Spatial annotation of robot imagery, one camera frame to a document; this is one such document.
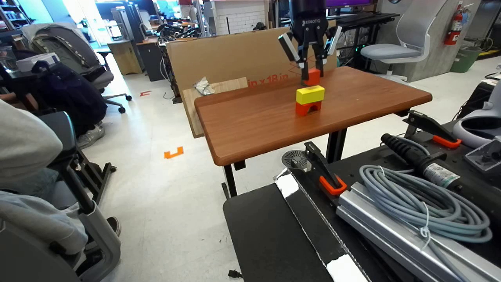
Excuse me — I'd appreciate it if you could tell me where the orange arch block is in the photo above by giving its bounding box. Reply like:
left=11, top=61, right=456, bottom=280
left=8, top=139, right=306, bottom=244
left=296, top=102, right=323, bottom=116

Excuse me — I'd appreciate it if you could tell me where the orange floor marker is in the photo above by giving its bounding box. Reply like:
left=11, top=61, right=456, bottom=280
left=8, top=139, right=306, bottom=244
left=163, top=146, right=185, bottom=160

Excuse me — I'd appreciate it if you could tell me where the brown wooden table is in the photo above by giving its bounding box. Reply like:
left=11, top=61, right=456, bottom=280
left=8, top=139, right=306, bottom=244
left=195, top=66, right=433, bottom=197

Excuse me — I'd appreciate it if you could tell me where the red fire extinguisher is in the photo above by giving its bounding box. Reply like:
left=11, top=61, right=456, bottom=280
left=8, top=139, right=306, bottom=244
left=444, top=6, right=464, bottom=45

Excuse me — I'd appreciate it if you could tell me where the aluminium extrusion bar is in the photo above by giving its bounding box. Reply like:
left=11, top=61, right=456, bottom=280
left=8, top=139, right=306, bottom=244
left=337, top=183, right=501, bottom=282

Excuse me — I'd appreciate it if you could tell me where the orange cube block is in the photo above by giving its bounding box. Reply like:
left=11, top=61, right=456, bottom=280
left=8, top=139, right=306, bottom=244
left=306, top=69, right=321, bottom=86

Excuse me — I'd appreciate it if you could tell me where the black orange clamp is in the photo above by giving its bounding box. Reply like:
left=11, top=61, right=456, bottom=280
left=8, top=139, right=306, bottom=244
left=404, top=110, right=462, bottom=149
left=306, top=141, right=348, bottom=197

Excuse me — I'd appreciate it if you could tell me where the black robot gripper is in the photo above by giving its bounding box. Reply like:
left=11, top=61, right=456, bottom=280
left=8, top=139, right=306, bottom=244
left=290, top=0, right=328, bottom=85

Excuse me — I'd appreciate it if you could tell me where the yellow rectangular block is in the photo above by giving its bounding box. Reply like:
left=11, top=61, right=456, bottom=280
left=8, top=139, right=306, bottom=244
left=296, top=85, right=326, bottom=105

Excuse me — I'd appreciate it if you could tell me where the black office chair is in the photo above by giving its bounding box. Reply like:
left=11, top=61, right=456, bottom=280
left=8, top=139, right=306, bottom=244
left=22, top=24, right=115, bottom=92

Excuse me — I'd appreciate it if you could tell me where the large cardboard sheet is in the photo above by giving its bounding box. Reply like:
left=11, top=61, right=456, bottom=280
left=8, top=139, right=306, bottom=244
left=165, top=25, right=339, bottom=139

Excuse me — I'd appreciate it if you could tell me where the coiled grey cable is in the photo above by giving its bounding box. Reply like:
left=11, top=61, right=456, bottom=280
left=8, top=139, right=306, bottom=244
left=359, top=163, right=495, bottom=244

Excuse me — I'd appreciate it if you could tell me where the grey office chair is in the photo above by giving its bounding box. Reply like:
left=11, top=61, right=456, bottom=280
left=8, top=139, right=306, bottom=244
left=361, top=0, right=461, bottom=81

